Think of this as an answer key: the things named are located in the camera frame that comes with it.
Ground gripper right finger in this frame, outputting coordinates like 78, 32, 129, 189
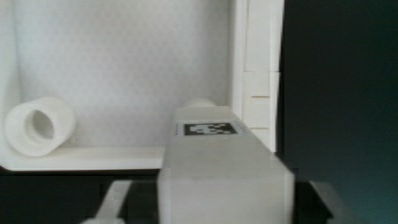
310, 181, 348, 224

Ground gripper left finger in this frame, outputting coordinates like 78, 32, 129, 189
79, 180, 131, 224

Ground white desk top tray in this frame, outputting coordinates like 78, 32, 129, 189
0, 0, 241, 171

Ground white L-shaped fence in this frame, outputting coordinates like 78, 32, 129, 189
243, 0, 284, 152

